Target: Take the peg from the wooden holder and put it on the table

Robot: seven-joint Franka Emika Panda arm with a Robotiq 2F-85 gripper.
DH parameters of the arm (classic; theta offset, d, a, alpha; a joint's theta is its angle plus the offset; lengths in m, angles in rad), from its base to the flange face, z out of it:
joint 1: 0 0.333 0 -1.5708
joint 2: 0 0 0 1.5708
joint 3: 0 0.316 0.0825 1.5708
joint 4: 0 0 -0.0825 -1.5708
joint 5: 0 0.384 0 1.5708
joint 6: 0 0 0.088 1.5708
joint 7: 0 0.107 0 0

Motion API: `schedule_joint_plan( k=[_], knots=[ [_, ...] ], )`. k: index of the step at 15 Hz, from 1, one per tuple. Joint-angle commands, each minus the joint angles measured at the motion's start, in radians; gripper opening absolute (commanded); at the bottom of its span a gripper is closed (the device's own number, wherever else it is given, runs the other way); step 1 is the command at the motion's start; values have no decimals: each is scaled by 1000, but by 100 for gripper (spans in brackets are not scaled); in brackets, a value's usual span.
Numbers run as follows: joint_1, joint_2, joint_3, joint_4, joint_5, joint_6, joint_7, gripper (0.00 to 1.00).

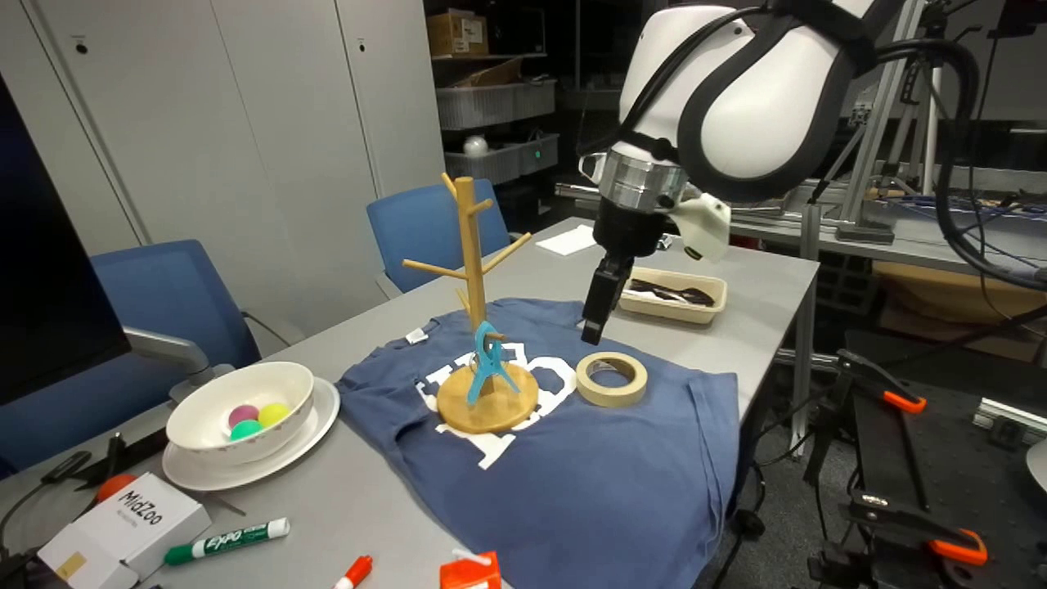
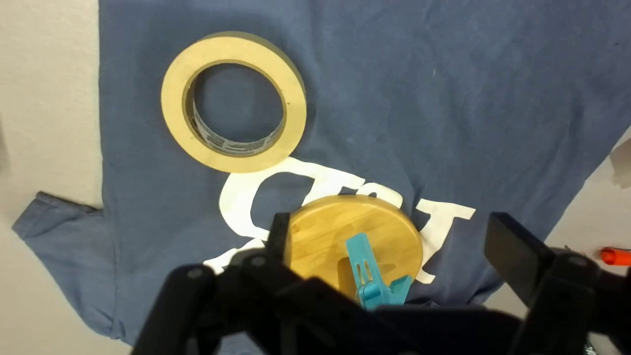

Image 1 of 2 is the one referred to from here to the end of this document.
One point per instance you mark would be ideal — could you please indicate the grey storage bin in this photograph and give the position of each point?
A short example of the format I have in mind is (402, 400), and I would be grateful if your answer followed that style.
(494, 102)
(500, 159)

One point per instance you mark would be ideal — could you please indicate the white bowl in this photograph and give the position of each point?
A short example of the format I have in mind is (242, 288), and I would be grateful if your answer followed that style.
(314, 421)
(196, 414)

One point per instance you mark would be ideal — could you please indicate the green ball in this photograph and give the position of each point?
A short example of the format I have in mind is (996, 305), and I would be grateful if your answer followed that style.
(247, 428)

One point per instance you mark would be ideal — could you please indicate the white cardboard box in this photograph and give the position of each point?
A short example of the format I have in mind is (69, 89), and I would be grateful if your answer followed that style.
(133, 524)

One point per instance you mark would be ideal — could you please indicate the wooden peg tree holder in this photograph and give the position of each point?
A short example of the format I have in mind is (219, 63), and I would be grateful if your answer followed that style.
(472, 272)

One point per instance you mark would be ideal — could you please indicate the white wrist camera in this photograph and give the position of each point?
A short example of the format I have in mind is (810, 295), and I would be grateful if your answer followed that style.
(709, 222)

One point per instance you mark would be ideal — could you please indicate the white metal cabinet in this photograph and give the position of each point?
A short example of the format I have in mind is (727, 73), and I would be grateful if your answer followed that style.
(271, 133)

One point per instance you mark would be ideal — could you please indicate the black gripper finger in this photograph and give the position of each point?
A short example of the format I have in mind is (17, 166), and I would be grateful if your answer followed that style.
(629, 281)
(599, 311)

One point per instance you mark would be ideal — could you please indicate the black desk gadget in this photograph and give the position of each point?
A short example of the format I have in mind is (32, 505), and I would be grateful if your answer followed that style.
(115, 452)

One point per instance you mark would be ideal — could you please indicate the yellow ball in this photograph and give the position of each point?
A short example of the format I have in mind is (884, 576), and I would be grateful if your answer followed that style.
(271, 414)

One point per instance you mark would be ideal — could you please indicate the pink ball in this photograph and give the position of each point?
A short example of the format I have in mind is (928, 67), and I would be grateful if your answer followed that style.
(242, 414)

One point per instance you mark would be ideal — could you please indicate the beige plastic tray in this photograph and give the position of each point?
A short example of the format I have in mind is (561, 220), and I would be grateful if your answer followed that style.
(666, 311)

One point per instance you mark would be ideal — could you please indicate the masking tape roll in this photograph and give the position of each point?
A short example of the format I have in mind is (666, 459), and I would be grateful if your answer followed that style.
(608, 396)

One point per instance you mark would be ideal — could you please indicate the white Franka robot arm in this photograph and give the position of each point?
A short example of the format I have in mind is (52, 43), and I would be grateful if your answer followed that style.
(762, 98)

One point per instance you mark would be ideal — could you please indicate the blue printed T-shirt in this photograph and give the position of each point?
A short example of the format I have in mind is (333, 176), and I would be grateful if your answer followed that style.
(608, 491)

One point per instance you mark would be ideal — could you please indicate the orange and white object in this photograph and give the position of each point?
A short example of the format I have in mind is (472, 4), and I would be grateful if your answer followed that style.
(470, 571)

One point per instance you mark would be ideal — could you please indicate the white paper sheet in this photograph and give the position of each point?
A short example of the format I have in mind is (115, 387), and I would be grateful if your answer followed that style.
(567, 239)

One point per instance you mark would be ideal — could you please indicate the black monitor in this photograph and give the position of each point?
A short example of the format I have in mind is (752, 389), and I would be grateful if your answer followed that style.
(43, 272)

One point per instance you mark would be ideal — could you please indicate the green Expo marker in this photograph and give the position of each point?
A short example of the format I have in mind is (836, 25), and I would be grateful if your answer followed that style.
(217, 542)

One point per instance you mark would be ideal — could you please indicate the aluminium frame post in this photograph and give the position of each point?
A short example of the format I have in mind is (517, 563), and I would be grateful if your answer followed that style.
(872, 166)

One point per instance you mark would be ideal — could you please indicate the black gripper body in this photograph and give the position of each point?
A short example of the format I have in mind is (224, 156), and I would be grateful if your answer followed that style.
(637, 233)

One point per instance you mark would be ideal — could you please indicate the blue office chair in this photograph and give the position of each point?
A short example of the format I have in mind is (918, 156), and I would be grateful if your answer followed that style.
(420, 231)
(164, 295)

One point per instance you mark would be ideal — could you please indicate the brown cardboard box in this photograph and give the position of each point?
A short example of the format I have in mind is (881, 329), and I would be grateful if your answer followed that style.
(454, 34)

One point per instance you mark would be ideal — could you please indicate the black plastic fork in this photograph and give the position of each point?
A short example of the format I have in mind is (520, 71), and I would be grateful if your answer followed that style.
(687, 295)

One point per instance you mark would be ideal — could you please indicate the red capped white marker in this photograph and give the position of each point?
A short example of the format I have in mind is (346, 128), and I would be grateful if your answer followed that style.
(354, 571)

